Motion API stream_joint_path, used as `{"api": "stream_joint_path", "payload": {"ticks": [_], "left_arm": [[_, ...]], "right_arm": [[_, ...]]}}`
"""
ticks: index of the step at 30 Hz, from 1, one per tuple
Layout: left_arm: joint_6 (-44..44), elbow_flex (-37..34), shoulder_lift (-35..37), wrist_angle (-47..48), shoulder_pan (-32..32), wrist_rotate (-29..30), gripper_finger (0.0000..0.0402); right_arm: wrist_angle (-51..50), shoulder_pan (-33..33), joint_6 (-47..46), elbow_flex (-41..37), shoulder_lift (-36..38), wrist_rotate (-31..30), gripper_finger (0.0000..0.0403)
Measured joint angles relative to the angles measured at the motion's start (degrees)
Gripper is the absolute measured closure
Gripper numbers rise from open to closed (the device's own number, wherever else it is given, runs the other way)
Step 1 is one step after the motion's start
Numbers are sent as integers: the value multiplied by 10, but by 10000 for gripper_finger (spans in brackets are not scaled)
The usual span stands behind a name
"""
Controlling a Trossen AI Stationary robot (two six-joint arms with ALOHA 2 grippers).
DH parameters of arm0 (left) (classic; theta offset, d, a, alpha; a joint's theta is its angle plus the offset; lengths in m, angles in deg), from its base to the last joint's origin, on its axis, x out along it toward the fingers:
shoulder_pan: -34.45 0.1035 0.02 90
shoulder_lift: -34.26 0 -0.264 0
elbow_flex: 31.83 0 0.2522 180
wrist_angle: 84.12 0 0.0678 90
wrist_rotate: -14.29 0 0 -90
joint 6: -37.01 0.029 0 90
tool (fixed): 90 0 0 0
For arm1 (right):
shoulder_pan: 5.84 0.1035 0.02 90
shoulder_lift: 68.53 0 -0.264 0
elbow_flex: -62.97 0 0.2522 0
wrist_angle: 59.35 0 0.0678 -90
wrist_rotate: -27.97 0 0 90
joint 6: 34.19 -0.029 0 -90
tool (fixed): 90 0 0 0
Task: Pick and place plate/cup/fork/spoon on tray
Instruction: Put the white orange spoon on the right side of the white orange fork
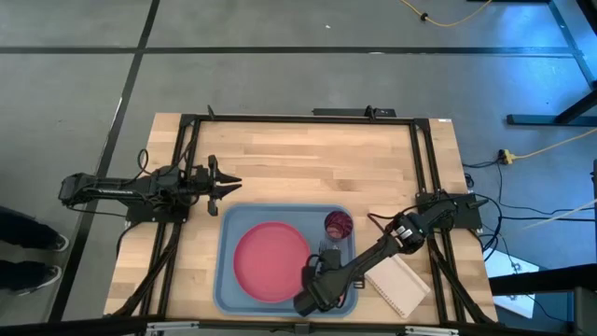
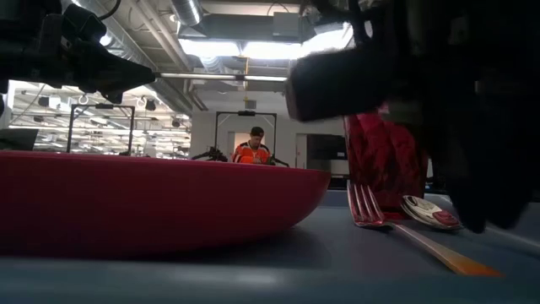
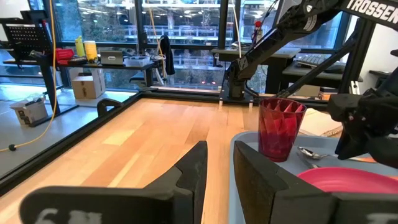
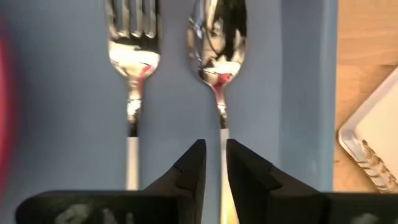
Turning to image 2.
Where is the black computer monitor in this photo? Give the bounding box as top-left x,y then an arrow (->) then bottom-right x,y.
0,128 -> 40,152

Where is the silver spiral ventilation duct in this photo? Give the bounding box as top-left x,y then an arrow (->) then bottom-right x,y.
61,0 -> 208,115
170,0 -> 204,27

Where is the long linear ceiling light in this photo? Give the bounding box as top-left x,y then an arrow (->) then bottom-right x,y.
156,71 -> 289,84

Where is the red faceted plastic cup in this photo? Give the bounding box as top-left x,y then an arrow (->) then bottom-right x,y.
343,105 -> 429,214

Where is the person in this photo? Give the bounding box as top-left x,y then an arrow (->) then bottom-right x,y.
230,126 -> 273,166

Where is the fork with orange handle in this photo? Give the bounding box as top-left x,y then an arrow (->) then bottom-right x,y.
346,180 -> 505,279

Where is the spoon with orange handle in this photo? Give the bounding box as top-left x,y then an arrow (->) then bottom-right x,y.
399,194 -> 465,231

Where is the black wall screen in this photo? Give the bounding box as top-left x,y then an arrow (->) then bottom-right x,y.
306,133 -> 348,161

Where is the red round plate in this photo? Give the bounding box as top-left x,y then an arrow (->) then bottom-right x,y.
0,149 -> 332,260

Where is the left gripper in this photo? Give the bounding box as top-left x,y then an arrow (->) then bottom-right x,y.
0,0 -> 158,105

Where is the black gantry frame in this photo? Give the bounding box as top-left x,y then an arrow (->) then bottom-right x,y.
213,110 -> 278,166
65,103 -> 136,156

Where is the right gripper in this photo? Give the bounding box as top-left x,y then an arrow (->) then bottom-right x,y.
284,8 -> 540,141

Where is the grey ceiling unit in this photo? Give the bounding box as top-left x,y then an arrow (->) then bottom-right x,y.
272,11 -> 303,39

